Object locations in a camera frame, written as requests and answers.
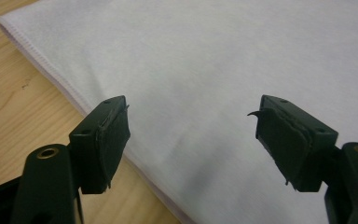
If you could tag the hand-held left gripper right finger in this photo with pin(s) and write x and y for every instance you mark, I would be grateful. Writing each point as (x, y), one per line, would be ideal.
(298, 146)

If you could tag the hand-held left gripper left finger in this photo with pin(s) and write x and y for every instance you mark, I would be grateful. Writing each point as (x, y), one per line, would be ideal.
(99, 149)

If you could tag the white towel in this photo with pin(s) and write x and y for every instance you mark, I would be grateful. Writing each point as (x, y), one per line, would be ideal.
(199, 62)

